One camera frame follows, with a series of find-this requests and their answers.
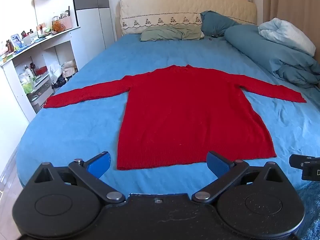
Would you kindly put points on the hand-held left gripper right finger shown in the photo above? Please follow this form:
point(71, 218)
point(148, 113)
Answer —
point(218, 165)

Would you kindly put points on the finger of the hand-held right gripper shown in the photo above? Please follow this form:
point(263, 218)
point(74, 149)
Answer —
point(296, 161)

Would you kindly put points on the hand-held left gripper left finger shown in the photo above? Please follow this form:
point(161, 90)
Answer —
point(100, 165)

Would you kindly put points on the red knit sweater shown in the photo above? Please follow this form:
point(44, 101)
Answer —
point(187, 110)

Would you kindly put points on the blue shaggy rug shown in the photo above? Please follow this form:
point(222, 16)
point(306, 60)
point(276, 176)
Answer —
point(311, 205)

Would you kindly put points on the bed with blue sheet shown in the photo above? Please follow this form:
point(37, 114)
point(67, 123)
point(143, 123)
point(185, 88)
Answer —
point(87, 130)

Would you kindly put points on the black plastic bag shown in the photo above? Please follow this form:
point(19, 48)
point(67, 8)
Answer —
point(59, 82)

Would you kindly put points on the white plastic bag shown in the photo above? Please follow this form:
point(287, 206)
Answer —
point(66, 68)

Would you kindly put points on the red container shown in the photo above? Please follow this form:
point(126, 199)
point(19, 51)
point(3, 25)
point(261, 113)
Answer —
point(41, 71)

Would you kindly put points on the blue duvet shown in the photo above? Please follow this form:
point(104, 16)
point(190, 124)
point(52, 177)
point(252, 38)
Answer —
point(262, 50)

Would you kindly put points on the white bottle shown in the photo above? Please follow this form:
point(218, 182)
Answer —
point(29, 73)

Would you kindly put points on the white shelf unit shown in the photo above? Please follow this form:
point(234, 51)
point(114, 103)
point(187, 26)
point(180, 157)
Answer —
point(15, 85)

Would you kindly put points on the pale blue blanket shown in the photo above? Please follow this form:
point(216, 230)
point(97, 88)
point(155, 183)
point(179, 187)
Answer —
point(287, 33)

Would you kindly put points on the small dark hair clip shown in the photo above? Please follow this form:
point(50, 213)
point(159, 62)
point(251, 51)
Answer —
point(212, 37)

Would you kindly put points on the white and grey wardrobe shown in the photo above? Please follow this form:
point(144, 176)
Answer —
point(90, 30)

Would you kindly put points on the green pillow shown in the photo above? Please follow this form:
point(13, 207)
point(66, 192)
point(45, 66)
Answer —
point(170, 33)

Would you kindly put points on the teal pillow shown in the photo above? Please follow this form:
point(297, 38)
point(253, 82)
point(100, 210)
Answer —
point(217, 22)

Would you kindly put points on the pink storage box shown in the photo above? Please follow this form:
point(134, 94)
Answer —
point(67, 23)

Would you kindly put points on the orange glass jar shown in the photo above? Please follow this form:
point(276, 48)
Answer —
point(57, 25)

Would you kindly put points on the beige curtain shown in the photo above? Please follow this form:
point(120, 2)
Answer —
point(280, 0)

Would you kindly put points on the cream embroidered headboard cover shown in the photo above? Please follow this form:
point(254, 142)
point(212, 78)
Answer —
point(175, 5)

